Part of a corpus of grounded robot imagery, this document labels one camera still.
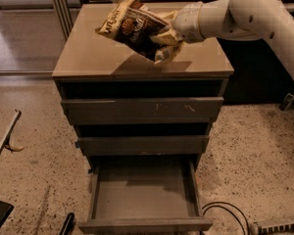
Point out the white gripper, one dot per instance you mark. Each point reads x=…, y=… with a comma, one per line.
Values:
x=186, y=23

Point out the brown chip bag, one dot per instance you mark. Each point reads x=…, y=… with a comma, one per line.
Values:
x=132, y=23

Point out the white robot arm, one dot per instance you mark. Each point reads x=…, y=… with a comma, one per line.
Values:
x=236, y=20

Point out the grey top drawer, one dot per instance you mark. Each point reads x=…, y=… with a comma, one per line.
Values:
x=142, y=110

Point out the grey drawer cabinet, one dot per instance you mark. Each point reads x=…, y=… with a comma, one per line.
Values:
x=92, y=66

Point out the grey middle drawer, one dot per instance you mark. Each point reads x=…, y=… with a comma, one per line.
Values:
x=143, y=145

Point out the grey open bottom drawer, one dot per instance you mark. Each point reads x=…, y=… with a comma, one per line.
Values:
x=144, y=194

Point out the grey metal bar left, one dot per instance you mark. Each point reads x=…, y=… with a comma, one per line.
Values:
x=9, y=129

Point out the yellow hook on floor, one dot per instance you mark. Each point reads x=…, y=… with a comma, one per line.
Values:
x=10, y=147

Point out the white power strip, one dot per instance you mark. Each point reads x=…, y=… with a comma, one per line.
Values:
x=269, y=227

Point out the small grey wall device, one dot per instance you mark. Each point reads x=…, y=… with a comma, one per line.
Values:
x=287, y=103

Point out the black handle near drawer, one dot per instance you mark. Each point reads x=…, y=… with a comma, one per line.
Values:
x=68, y=224

